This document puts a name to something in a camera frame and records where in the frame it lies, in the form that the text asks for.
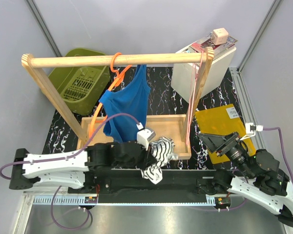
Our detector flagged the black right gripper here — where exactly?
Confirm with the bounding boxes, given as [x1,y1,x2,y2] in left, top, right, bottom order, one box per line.
[197,130,254,178]

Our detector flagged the striped white tank top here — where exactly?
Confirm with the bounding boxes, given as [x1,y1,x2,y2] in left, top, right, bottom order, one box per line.
[141,136,178,185]

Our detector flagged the pink wire hanger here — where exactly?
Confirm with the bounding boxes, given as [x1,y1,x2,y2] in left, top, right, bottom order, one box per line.
[185,48,206,146]

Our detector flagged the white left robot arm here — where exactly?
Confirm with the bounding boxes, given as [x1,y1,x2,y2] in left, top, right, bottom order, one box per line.
[9,141,156,193]

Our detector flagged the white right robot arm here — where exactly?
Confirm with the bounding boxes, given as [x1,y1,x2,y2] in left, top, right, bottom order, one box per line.
[199,132,293,227]

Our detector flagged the orange plastic hanger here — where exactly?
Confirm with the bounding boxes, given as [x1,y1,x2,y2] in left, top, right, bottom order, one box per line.
[89,52,133,139]

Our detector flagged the blue tank top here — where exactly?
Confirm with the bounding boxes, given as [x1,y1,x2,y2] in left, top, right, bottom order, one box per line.
[99,64,150,143]

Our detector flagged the yellow padded envelope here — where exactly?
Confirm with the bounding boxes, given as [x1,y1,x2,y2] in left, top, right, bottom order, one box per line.
[195,104,256,166]

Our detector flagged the wooden clothes rack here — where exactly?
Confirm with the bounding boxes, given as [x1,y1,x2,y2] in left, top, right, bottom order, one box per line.
[21,47,214,160]

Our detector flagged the white storage box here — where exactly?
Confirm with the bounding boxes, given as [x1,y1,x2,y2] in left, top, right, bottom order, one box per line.
[170,45,237,104]

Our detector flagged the green plastic basket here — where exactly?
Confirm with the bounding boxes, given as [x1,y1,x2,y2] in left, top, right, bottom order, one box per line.
[47,48,112,115]

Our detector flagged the stack of books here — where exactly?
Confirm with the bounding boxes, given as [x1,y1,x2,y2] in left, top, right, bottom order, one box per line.
[184,33,238,57]

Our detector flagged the beige cube power socket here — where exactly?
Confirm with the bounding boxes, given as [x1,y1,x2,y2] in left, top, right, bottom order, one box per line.
[211,28,229,45]

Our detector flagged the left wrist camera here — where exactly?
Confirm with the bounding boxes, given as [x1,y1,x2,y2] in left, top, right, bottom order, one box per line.
[136,122,156,150]

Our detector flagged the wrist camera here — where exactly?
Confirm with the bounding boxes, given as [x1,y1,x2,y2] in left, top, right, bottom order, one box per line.
[240,122,264,141]
[136,122,156,150]

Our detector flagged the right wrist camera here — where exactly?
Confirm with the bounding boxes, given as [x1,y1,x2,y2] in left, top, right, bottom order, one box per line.
[240,122,264,141]

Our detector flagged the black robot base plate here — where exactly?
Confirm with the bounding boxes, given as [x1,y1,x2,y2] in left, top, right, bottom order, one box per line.
[68,169,229,205]

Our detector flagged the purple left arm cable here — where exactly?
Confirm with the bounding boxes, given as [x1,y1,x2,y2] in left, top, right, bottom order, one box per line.
[0,113,145,180]

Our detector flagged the purple floor cable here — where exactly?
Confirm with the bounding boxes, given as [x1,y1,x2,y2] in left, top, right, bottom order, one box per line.
[50,186,93,230]

